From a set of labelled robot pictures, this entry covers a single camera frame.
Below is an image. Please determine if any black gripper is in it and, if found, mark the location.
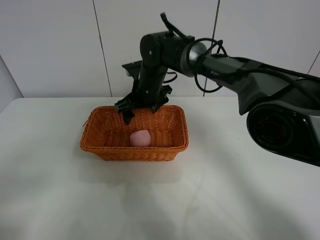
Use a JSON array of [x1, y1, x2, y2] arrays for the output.
[[114, 65, 172, 126]]

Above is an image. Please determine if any pink peach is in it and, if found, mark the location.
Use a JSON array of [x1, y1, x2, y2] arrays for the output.
[[129, 129, 151, 147]]

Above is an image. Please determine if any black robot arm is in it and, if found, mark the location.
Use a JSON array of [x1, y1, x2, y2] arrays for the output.
[[115, 30, 320, 166]]

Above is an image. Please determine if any orange woven wicker basket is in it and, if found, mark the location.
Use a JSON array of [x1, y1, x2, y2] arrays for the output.
[[79, 105, 189, 162]]

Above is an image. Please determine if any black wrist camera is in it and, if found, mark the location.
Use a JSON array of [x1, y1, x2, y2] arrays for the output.
[[122, 60, 142, 79]]

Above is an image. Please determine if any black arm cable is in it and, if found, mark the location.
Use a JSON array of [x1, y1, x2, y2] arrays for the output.
[[160, 11, 229, 94]]

